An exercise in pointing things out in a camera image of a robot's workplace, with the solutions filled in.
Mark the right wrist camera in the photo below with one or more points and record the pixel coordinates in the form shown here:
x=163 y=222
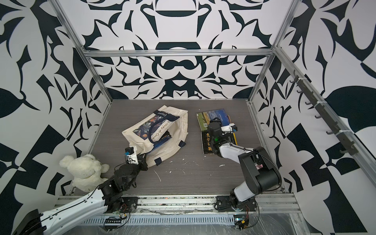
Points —
x=231 y=128

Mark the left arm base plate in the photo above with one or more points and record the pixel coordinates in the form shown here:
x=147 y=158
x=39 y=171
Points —
x=122 y=204

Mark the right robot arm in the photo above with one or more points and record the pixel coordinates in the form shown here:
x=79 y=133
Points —
x=259 y=172

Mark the cream canvas tote bag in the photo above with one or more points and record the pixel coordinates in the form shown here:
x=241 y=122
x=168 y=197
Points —
x=148 y=131

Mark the green landscape cover book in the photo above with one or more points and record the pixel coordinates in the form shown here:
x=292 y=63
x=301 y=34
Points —
x=204 y=118

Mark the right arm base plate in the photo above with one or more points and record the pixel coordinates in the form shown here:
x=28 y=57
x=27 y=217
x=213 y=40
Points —
x=231 y=204

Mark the electronics board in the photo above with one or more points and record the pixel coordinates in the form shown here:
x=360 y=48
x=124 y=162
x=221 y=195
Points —
x=241 y=221
x=113 y=223

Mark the dark blue bottom book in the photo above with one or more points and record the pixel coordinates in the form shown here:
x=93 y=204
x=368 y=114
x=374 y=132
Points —
x=165 y=137

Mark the right electronics board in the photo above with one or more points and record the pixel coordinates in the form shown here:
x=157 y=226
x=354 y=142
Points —
x=241 y=221

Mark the black wall hook rack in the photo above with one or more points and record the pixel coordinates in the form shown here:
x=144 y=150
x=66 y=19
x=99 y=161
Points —
x=326 y=113

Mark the white plush teddy bear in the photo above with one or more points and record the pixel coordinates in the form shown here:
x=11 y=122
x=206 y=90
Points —
x=86 y=170

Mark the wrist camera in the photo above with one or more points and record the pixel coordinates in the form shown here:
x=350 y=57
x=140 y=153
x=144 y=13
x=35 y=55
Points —
x=131 y=155
x=231 y=128

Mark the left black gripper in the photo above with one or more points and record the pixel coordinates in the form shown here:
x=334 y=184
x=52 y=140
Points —
x=142 y=161

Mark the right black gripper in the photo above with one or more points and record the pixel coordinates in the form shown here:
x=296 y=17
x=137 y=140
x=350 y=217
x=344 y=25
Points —
x=214 y=121

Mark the aluminium front rail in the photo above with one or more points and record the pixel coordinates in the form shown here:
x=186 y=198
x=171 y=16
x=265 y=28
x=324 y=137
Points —
x=168 y=204

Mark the black spine book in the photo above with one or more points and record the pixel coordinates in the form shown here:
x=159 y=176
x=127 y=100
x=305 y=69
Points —
x=206 y=141

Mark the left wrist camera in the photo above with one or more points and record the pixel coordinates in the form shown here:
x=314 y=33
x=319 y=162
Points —
x=131 y=155

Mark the left electronics board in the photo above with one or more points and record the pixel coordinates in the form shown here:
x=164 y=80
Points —
x=113 y=223

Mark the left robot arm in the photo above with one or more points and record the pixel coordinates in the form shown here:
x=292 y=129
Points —
x=107 y=197

